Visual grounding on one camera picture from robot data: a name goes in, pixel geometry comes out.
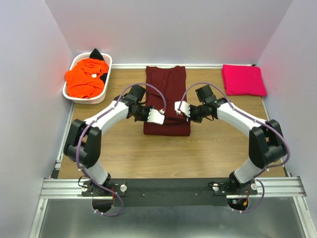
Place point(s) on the orange t shirt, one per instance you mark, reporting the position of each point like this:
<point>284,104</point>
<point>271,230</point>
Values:
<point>84,79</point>

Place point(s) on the white laundry basket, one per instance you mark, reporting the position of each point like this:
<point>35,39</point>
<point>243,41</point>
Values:
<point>94,100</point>

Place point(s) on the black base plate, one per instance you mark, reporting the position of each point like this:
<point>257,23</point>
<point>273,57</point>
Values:
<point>167,192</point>

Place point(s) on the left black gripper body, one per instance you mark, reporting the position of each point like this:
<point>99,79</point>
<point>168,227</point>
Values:
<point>141,113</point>

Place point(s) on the maroon t shirt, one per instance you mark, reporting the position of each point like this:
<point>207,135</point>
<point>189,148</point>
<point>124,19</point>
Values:
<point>172,84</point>

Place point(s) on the black t shirt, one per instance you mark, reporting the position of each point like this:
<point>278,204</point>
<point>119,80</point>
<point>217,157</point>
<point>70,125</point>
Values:
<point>96,55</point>

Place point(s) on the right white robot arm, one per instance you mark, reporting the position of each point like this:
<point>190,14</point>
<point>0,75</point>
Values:
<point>266,141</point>

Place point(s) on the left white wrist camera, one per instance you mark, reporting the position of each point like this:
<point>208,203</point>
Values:
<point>155,117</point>

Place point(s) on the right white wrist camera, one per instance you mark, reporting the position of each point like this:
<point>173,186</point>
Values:
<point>182,108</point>

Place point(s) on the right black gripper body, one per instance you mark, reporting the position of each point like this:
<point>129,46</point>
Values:
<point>197,113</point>

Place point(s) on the folded pink t shirt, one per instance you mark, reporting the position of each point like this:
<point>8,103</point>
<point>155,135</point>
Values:
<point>241,80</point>

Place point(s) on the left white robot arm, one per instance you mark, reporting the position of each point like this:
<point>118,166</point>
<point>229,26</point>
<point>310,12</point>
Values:
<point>83,143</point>

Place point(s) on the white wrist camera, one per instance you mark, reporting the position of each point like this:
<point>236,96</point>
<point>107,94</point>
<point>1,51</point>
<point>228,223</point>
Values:
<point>155,117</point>
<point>182,108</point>

